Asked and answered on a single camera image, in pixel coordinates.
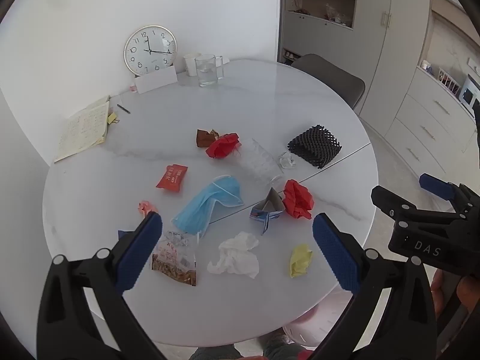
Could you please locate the blue white carton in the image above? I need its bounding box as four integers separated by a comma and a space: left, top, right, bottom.
250, 187, 286, 235

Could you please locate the person's leg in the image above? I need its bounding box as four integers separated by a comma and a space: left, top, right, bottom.
187, 345, 242, 360
260, 332, 306, 360

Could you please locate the yellow paper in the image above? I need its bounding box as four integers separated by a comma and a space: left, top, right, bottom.
289, 244, 314, 279

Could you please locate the white slotted waste bin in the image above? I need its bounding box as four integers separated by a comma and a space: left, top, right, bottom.
281, 296, 355, 357

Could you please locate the open notebook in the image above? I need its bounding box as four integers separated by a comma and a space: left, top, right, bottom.
53, 95, 111, 163

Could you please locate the clear brown snack packet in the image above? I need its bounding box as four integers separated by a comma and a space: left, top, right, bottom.
151, 231, 198, 287

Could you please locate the red paper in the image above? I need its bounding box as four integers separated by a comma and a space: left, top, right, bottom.
205, 133, 241, 159
282, 179, 315, 220

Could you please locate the clear plastic tray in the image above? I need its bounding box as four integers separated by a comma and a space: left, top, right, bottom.
236, 138, 284, 186

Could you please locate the white card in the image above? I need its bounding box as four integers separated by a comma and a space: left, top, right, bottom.
134, 65, 178, 94

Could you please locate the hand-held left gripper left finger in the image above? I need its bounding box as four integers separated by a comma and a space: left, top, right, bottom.
36, 211, 166, 360

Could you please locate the clear plastic bag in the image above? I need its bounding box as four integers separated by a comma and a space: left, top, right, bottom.
324, 3, 353, 28

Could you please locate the person's right hand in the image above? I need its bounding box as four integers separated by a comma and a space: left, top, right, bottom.
430, 268, 480, 310

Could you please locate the grey tall cabinet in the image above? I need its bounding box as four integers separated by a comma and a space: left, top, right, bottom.
278, 0, 436, 136

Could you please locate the brown wrapper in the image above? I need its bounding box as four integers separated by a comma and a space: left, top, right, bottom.
196, 129, 220, 148

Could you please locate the grey drawer cabinet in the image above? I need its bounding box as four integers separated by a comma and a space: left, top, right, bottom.
384, 65, 480, 177

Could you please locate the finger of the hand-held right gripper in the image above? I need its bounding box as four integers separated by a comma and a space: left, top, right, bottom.
419, 173, 480, 214
371, 185, 418, 220

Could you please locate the glass mug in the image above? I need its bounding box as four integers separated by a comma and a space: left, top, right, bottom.
194, 54, 225, 88

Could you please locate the grey chair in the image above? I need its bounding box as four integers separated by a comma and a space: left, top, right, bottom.
290, 53, 365, 111

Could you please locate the white countertop oven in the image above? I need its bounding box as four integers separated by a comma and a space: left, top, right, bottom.
459, 75, 480, 109

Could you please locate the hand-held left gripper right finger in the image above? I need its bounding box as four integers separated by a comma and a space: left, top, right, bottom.
309, 213, 437, 360

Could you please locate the blue face mask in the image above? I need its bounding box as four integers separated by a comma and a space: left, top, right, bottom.
171, 175, 245, 235

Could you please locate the orange snack packet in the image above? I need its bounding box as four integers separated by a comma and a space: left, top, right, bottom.
155, 164, 187, 193

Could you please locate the round white wall clock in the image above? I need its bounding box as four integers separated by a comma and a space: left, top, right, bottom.
124, 25, 178, 77

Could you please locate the person's right leg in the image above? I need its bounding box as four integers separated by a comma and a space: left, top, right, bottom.
260, 332, 306, 360

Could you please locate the white tissue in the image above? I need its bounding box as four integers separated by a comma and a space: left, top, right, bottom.
207, 231, 260, 279

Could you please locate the white dish rack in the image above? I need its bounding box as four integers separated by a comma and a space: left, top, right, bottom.
437, 67, 462, 98

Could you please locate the black foam net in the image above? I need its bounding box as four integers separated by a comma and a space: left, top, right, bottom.
287, 124, 343, 169

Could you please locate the white paper cup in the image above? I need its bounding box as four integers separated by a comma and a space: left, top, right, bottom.
183, 52, 203, 77

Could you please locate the person's left leg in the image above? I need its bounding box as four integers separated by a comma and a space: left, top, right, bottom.
187, 345, 242, 360

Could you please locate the black kitchen appliance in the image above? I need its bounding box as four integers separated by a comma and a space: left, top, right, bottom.
472, 99, 480, 147

